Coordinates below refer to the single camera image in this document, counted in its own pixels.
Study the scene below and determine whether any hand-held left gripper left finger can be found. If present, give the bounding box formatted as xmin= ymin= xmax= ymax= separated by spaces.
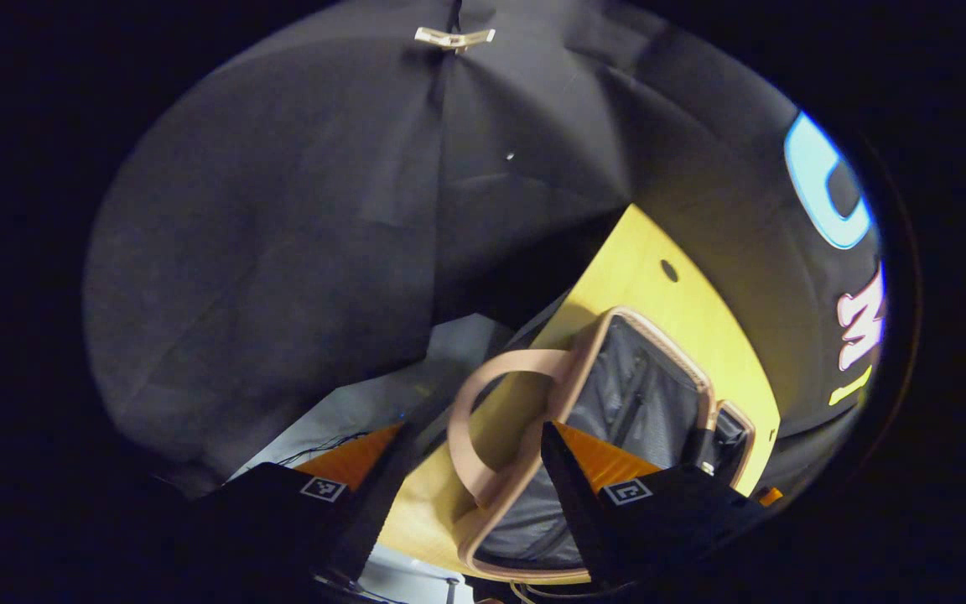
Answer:
xmin=198 ymin=419 xmax=421 ymax=588

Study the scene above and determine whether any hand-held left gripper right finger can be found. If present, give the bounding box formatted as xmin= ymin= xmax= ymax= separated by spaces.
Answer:
xmin=540 ymin=421 xmax=773 ymax=588

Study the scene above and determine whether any black backdrop cloth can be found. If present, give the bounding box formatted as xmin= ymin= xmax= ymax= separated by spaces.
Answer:
xmin=85 ymin=0 xmax=886 ymax=496

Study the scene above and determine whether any silver cloth clip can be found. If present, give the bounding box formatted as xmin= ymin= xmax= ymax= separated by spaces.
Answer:
xmin=414 ymin=27 xmax=497 ymax=53

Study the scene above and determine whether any thin black cable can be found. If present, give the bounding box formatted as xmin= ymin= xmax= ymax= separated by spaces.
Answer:
xmin=276 ymin=431 xmax=369 ymax=467

